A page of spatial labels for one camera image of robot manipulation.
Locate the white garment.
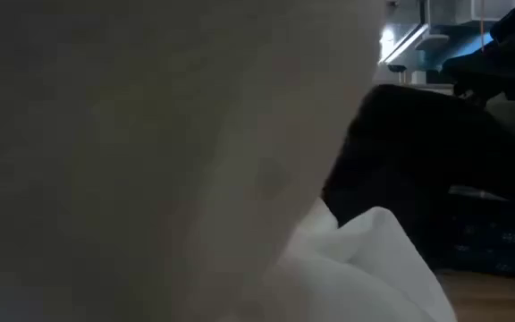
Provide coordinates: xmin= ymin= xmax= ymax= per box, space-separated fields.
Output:
xmin=0 ymin=0 xmax=458 ymax=322

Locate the black garment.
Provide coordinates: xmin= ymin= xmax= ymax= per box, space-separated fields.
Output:
xmin=322 ymin=83 xmax=515 ymax=269

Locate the navy dotted shirt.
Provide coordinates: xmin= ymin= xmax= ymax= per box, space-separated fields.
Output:
xmin=435 ymin=196 xmax=515 ymax=281

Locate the angled ceiling light panel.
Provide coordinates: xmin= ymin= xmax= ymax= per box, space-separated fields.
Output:
xmin=380 ymin=21 xmax=431 ymax=64

